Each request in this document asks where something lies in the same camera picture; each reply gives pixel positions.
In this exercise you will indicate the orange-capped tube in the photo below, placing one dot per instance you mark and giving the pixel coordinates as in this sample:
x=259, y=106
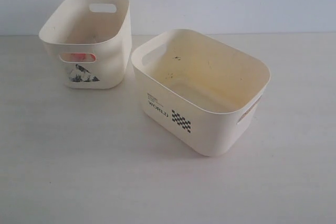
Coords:
x=78, y=57

